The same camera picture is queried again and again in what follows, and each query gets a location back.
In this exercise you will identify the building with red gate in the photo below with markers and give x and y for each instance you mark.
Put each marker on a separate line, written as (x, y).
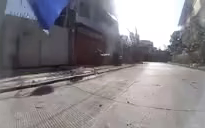
(93, 36)

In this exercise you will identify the row of distant buildings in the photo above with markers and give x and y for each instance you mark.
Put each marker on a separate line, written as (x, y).
(141, 50)

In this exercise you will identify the grey concrete road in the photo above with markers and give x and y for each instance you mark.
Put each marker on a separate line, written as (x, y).
(140, 96)

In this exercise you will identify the raised concrete pavement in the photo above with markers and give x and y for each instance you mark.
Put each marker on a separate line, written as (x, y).
(46, 77)

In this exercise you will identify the grey concrete wall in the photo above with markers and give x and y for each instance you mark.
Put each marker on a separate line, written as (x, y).
(33, 46)

